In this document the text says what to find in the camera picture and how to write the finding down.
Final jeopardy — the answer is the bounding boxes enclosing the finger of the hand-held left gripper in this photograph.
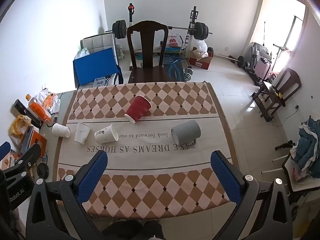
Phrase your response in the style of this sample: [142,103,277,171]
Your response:
[0,142,12,161]
[4,144,42,193]

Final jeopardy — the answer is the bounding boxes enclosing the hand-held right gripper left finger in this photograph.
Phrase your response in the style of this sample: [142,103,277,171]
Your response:
[26,150,108,240]

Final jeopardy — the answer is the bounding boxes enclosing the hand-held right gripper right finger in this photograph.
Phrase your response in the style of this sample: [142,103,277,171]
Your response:
[210,150,293,240]

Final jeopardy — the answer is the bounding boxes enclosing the plain white paper cup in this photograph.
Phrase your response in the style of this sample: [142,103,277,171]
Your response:
[52,123,71,138]

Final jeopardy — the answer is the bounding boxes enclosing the white paper cup black print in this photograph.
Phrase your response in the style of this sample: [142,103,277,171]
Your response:
[94,124,119,145]

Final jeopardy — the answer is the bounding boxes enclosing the white paper cup small print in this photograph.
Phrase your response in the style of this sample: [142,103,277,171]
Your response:
[74,122,91,145]

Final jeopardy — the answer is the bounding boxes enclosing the red paper cup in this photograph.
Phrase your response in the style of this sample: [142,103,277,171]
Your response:
[124,95,152,124]

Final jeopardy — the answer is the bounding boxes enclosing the orange snack packet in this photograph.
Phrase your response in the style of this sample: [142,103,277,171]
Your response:
[1,149,21,171]

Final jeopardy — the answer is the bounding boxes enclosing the orange box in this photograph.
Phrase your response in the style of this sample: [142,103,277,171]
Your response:
[21,130,48,158]

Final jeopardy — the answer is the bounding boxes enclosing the black round lid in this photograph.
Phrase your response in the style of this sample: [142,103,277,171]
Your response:
[37,163,49,179]

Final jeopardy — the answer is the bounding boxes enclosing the yellow plastic bag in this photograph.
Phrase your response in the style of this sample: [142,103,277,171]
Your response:
[9,115,32,146]

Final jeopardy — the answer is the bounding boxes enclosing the long black box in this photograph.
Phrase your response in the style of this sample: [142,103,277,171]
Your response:
[13,99,42,128]

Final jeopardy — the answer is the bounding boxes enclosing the orange drink bottle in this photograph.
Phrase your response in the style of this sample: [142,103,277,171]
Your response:
[25,94,52,123]

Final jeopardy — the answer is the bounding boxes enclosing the crumpled white plastic bag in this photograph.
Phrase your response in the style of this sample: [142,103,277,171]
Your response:
[32,87,61,115]

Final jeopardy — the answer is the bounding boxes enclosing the grey ribbed mug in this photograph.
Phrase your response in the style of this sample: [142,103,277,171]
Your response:
[171,119,201,146]

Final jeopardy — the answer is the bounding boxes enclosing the checkered printed tablecloth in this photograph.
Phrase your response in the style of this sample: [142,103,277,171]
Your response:
[52,81,238,220]

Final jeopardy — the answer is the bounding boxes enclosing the pile of clothes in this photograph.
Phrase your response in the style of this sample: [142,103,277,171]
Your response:
[290,116,320,182]

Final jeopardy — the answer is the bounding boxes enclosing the chrome dumbbell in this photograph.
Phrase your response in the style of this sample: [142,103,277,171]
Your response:
[184,66,195,81]

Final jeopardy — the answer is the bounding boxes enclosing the blue board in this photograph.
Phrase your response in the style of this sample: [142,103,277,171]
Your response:
[73,47,119,87]

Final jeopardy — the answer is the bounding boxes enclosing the dark wooden chair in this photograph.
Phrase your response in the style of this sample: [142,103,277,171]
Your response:
[126,21,185,84]
[252,67,302,121]

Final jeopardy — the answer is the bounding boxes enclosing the pink appliance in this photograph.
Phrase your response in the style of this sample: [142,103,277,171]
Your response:
[254,57,272,79]

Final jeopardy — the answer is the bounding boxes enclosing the small barbell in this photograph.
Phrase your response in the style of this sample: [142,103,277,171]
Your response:
[214,53,244,68]

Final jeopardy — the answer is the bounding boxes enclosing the dark blue exercise mat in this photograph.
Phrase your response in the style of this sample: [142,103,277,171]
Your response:
[159,52,186,82]

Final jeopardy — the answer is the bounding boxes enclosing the red cardboard box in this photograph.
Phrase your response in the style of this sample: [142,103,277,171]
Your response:
[189,47,214,70]

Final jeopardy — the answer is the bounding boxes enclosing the white padded chair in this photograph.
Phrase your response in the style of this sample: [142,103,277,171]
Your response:
[80,33,118,55]

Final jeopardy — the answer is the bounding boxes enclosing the red and white plastic bag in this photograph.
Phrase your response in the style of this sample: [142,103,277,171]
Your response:
[165,34,183,49]

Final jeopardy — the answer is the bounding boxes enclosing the white barbell rack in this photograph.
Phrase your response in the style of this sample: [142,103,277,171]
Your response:
[127,3,198,70]

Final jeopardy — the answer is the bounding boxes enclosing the barbell with black plates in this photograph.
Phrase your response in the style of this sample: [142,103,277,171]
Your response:
[105,19,213,41]

